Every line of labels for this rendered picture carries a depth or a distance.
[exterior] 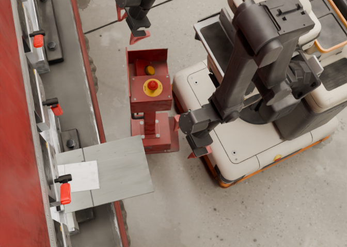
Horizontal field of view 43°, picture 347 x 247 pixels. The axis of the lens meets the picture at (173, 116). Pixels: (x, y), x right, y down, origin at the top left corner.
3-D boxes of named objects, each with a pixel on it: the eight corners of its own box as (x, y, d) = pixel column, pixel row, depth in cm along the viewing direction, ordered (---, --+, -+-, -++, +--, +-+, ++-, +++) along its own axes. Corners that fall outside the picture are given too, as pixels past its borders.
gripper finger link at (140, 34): (125, 50, 145) (136, 33, 138) (116, 33, 147) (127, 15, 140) (142, 48, 149) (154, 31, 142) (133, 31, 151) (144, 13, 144)
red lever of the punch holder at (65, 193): (71, 198, 98) (70, 171, 106) (52, 202, 97) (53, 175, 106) (73, 204, 99) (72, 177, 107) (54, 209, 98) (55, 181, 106)
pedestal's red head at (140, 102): (171, 110, 176) (173, 93, 159) (130, 113, 175) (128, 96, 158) (166, 64, 182) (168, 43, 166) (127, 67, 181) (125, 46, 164)
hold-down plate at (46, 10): (64, 61, 157) (62, 57, 154) (49, 64, 157) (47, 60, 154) (50, -10, 167) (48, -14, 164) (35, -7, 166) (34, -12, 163)
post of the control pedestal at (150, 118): (155, 134, 229) (156, 94, 178) (144, 135, 228) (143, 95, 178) (154, 124, 231) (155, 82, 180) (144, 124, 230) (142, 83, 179)
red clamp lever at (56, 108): (65, 115, 122) (58, 102, 112) (50, 118, 121) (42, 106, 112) (63, 109, 122) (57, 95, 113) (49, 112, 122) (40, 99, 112)
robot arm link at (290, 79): (300, 80, 119) (290, 64, 121) (281, 83, 112) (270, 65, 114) (275, 98, 125) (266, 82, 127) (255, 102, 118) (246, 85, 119)
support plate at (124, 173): (154, 191, 132) (154, 191, 131) (65, 213, 129) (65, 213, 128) (140, 135, 138) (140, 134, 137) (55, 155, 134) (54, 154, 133)
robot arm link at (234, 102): (289, 42, 79) (260, -5, 82) (262, 53, 78) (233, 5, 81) (242, 119, 120) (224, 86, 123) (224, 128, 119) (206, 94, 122)
